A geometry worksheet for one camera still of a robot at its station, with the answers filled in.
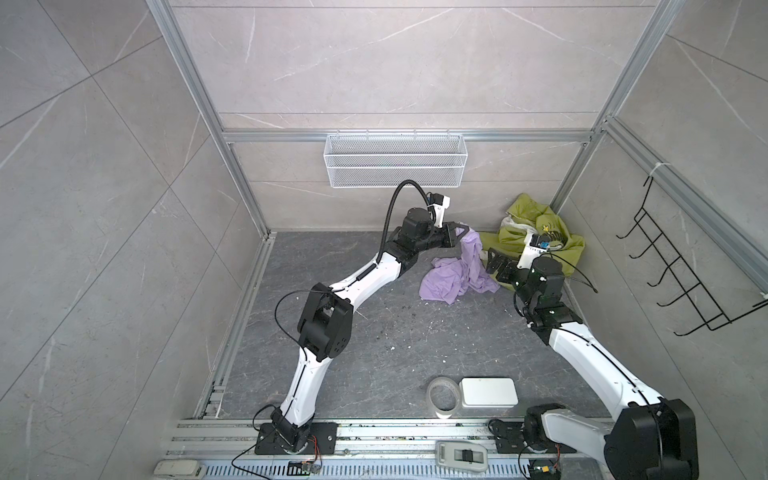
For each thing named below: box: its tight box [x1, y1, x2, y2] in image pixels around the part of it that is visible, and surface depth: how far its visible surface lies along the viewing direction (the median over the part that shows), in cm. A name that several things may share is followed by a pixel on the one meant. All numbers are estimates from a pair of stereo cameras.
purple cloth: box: [419, 228, 501, 305], surface depth 103 cm
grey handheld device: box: [435, 440, 489, 471], surface depth 70 cm
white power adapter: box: [154, 459, 202, 479], surface depth 69 cm
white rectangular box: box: [459, 377, 519, 408], surface depth 80 cm
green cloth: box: [479, 193, 585, 276], surface depth 103 cm
